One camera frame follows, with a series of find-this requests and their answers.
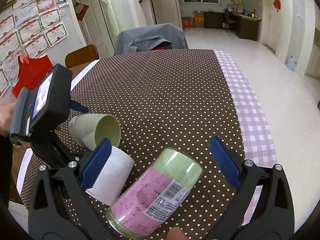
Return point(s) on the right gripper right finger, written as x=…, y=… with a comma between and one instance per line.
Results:
x=273, y=217

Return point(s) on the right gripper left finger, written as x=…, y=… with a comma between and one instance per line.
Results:
x=59, y=207

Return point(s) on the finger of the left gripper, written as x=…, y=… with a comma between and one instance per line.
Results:
x=78, y=107

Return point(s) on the pale green plastic cup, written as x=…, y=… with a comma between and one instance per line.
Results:
x=89, y=130

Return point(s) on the pink green labelled glass cup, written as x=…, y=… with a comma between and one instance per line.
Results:
x=155, y=195

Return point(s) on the white paper cup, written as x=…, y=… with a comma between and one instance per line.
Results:
x=112, y=178

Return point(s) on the person's left hand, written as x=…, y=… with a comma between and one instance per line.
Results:
x=6, y=119

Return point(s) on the person's right thumb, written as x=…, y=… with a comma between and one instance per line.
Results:
x=176, y=234

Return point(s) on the red felt bag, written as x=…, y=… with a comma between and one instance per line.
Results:
x=31, y=72

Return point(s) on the brown wooden chair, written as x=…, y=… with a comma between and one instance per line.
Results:
x=83, y=55

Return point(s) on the grey jacket on chair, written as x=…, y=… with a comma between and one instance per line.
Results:
x=153, y=37

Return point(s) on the brown polka dot tablecloth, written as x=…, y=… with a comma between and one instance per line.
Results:
x=180, y=99

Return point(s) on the white refrigerator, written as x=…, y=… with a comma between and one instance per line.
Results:
x=167, y=11

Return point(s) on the light blue bin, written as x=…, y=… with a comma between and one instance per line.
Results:
x=291, y=63

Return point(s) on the orange cardboard box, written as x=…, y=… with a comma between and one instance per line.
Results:
x=198, y=19

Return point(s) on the dark low cabinet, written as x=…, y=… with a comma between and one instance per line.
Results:
x=213, y=20

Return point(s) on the wooden desk chair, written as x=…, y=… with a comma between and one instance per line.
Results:
x=230, y=21

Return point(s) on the dark wooden desk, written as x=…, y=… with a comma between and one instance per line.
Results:
x=247, y=27

